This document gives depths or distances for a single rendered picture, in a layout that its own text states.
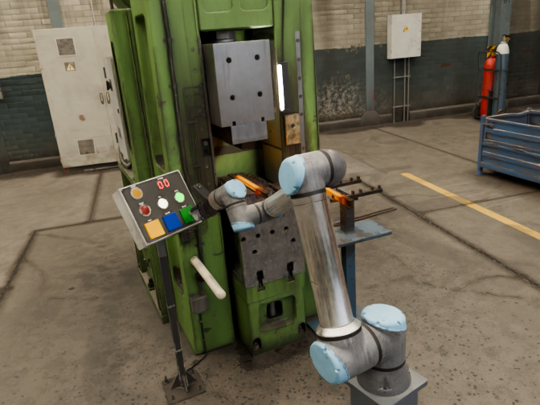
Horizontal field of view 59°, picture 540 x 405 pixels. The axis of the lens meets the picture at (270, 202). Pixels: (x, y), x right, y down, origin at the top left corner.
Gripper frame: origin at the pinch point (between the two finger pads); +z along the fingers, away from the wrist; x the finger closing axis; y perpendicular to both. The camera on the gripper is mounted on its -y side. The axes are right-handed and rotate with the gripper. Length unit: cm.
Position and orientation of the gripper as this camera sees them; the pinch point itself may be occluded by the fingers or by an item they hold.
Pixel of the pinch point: (190, 211)
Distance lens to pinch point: 227.4
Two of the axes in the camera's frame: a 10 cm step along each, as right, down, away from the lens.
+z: -6.3, 3.3, 7.0
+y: 4.5, 8.9, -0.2
